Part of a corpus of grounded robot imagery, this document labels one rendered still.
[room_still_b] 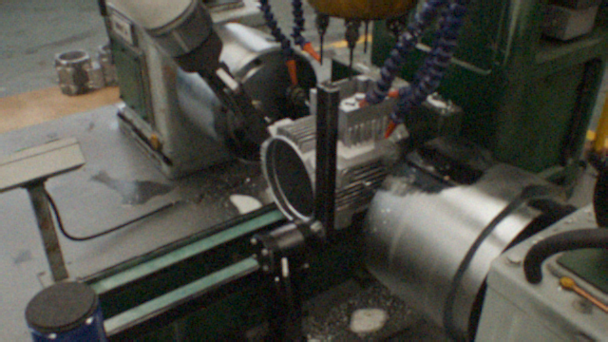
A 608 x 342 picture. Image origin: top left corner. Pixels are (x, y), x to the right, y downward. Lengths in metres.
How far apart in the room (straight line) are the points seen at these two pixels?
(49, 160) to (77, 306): 0.56
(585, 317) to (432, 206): 0.25
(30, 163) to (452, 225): 0.68
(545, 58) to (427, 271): 0.48
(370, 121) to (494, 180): 0.29
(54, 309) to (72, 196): 0.93
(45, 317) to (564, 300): 0.48
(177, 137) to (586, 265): 0.97
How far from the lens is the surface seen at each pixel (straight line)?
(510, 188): 0.81
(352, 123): 1.01
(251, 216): 1.13
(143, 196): 1.44
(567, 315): 0.66
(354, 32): 0.95
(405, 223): 0.82
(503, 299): 0.71
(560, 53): 1.16
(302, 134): 1.01
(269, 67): 1.20
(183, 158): 1.46
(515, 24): 1.04
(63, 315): 0.56
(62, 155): 1.10
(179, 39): 0.87
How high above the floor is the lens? 1.59
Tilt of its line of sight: 33 degrees down
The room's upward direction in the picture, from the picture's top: straight up
